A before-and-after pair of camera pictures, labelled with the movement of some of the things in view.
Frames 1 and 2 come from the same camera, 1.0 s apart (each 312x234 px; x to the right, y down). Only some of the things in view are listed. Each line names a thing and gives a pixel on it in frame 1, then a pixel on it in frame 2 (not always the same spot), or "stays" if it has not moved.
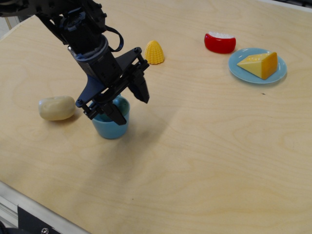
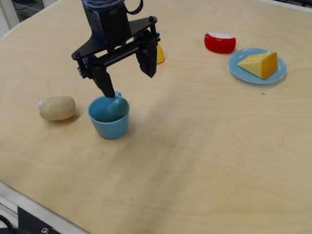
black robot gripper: (107, 77) to (114, 38)
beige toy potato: (56, 107) stays
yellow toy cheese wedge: (264, 65) stays
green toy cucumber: (122, 104) stays
